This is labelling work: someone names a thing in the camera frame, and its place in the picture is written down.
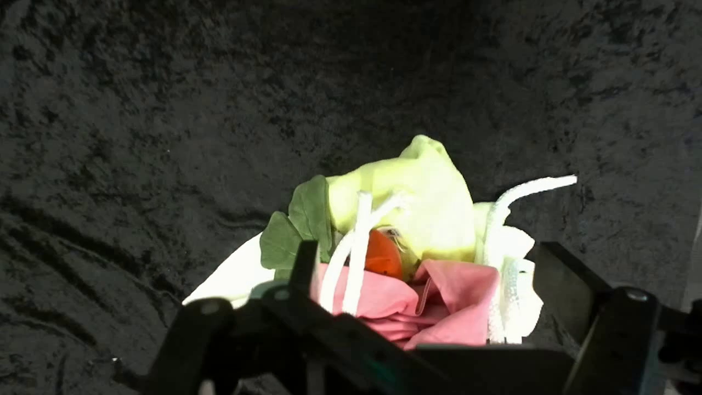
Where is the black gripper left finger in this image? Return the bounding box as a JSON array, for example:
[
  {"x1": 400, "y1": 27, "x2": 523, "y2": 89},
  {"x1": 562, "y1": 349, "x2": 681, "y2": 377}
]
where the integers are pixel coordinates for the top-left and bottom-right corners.
[{"x1": 288, "y1": 242, "x2": 319, "y2": 296}]

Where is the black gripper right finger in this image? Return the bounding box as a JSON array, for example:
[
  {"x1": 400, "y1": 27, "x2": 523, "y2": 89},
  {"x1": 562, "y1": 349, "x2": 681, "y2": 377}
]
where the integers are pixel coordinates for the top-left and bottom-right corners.
[{"x1": 530, "y1": 242, "x2": 609, "y2": 343}]

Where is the white braided rope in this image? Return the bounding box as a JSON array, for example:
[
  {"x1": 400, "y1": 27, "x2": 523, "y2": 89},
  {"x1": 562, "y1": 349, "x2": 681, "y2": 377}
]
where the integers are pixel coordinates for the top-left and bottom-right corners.
[{"x1": 319, "y1": 174, "x2": 580, "y2": 347}]

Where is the pink shirt with orange print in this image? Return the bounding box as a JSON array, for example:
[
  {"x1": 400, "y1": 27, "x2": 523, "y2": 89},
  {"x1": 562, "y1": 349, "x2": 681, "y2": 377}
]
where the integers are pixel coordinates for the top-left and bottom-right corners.
[{"x1": 309, "y1": 256, "x2": 501, "y2": 351}]

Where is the yellow-green towel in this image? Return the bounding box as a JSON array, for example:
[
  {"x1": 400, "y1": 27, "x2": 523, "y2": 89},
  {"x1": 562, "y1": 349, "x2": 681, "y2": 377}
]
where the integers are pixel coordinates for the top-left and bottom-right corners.
[{"x1": 328, "y1": 134, "x2": 478, "y2": 264}]

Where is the pale yellow cloth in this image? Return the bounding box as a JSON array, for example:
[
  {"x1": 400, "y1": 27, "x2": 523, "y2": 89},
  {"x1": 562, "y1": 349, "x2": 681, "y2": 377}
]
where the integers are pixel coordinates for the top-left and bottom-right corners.
[{"x1": 181, "y1": 217, "x2": 546, "y2": 347}]

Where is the black velvet table cloth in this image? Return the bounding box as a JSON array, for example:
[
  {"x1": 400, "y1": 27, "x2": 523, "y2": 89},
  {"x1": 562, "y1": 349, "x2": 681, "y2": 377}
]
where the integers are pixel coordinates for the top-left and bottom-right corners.
[{"x1": 0, "y1": 0, "x2": 702, "y2": 395}]

